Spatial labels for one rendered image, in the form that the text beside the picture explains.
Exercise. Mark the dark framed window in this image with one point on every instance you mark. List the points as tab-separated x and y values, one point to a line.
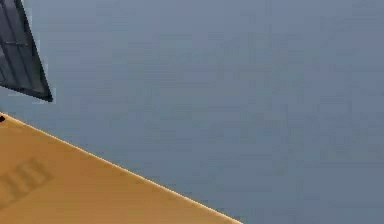
16	53

